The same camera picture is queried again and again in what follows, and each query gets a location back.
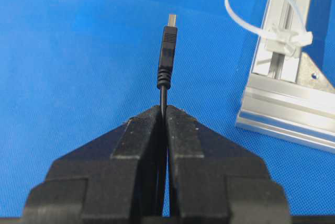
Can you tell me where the translucent zip tie loop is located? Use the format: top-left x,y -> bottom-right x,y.
224,0 -> 313,57

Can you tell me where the black USB cable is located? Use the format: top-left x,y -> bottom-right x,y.
155,14 -> 178,217

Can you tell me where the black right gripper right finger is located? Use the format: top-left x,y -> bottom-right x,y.
166,106 -> 291,223

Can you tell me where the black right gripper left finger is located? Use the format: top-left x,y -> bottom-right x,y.
22,106 -> 163,223

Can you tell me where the aluminium extrusion frame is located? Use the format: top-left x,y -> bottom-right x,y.
236,0 -> 334,152

